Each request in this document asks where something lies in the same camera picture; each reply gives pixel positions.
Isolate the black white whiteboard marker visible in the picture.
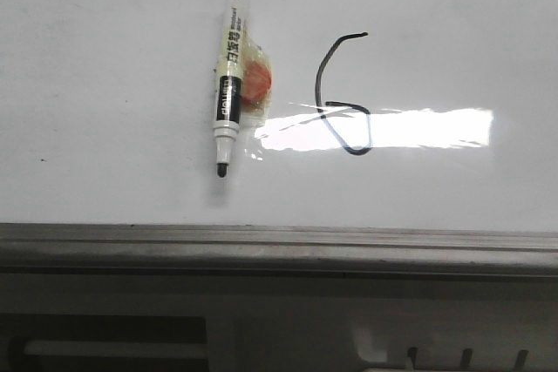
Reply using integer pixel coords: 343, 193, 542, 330
213, 0, 250, 178

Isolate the red round magnet with tape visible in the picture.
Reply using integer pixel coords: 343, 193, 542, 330
241, 24, 273, 128

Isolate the white whiteboard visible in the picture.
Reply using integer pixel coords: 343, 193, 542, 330
1, 0, 557, 232

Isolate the grey aluminium whiteboard tray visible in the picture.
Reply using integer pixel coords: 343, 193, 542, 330
1, 223, 557, 277

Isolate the black marker drawn six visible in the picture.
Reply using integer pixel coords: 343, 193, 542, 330
314, 31, 373, 156

